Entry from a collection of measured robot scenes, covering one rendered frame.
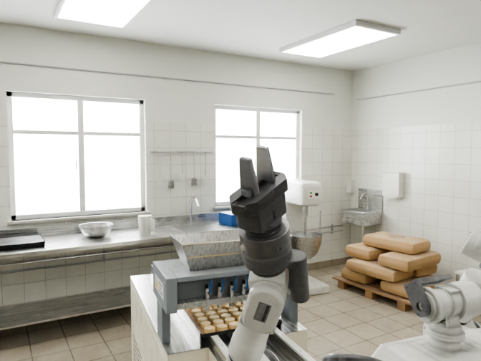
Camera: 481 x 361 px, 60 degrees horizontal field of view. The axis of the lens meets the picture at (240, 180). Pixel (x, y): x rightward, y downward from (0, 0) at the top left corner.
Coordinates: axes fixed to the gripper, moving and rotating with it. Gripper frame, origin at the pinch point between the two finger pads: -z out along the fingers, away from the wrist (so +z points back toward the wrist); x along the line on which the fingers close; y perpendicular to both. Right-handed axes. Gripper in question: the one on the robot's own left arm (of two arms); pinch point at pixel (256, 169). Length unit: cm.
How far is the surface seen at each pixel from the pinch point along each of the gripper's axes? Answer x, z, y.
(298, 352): 55, 115, -33
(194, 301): 47, 103, -82
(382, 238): 370, 279, -110
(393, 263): 336, 284, -85
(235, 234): 92, 96, -92
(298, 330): 81, 135, -50
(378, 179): 488, 263, -159
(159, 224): 209, 220, -318
